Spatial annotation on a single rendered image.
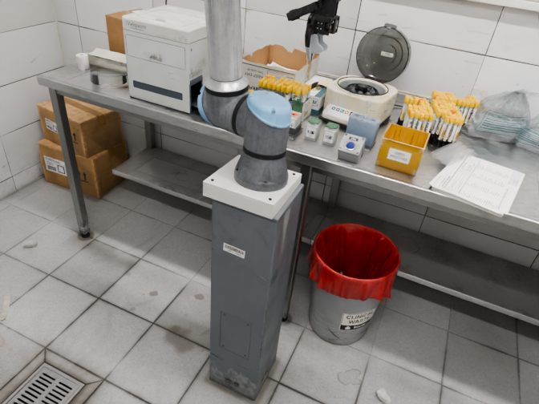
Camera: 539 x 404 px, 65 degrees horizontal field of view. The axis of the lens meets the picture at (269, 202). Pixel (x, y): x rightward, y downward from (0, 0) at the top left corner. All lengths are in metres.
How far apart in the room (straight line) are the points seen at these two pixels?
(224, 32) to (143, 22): 0.60
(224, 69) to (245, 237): 0.45
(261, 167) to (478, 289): 1.26
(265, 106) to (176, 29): 0.60
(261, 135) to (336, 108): 0.65
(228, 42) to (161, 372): 1.28
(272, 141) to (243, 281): 0.46
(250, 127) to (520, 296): 1.47
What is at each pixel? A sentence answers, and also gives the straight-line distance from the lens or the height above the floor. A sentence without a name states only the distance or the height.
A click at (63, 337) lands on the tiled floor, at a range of 2.04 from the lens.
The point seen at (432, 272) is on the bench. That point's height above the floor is 0.27.
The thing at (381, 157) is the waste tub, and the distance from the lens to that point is 1.42.
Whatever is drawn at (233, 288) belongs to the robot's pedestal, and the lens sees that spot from 1.36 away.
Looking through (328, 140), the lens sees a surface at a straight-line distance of 1.49.
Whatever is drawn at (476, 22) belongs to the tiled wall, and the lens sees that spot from 1.91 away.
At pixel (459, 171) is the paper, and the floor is 0.89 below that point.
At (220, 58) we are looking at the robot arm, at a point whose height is 1.22.
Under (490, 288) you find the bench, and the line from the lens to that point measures 2.10.
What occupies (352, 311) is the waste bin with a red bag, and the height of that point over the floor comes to 0.25.
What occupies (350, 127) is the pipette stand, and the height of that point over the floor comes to 0.93.
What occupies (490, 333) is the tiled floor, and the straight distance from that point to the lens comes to 2.31.
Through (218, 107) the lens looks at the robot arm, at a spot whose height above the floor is 1.10.
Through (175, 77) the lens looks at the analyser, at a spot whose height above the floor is 1.00.
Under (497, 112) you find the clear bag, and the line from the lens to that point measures 1.82.
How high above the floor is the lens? 1.55
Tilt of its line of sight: 35 degrees down
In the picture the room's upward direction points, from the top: 6 degrees clockwise
